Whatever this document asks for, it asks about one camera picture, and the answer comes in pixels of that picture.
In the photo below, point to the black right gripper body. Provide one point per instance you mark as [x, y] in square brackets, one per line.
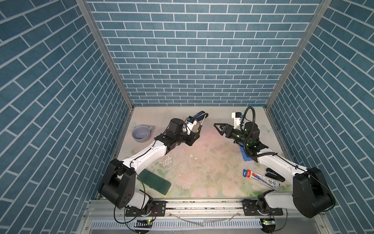
[236, 135]

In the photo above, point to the white slotted cable duct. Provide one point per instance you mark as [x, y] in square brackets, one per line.
[178, 225]

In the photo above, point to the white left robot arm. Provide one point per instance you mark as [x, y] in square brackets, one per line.
[118, 182]

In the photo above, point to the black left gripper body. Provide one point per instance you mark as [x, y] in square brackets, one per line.
[186, 139]

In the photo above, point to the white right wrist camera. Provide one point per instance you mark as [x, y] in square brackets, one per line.
[237, 118]

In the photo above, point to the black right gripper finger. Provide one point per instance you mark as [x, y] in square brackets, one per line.
[226, 133]
[220, 127]

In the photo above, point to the red white toothpaste box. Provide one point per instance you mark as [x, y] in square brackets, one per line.
[261, 179]

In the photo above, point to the blue plastic bin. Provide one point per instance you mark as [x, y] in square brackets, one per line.
[245, 157]

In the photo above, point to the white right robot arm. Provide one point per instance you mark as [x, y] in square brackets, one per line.
[310, 193]

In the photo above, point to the black stapler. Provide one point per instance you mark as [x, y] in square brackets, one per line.
[274, 175]

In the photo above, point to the blue black screwdriver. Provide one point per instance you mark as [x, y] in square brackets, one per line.
[200, 116]

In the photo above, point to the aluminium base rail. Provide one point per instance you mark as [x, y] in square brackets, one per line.
[188, 208]

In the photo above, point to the grey ceramic cup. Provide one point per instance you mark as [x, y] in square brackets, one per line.
[142, 133]

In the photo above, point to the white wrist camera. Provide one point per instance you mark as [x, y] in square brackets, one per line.
[190, 123]
[237, 118]

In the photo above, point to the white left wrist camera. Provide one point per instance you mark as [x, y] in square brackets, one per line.
[190, 123]

